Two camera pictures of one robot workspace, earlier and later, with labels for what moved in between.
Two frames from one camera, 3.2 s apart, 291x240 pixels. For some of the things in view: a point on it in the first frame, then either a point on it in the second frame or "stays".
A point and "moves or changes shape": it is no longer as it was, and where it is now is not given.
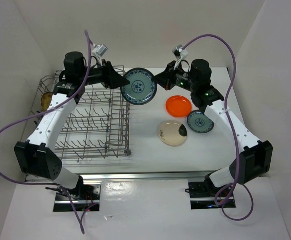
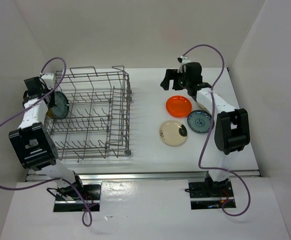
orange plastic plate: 178,106 stays
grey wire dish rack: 98,126 stays
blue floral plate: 199,123 stays
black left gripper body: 97,76 -> 45,89
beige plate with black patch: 173,133 stays
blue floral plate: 142,89 moves or changes shape
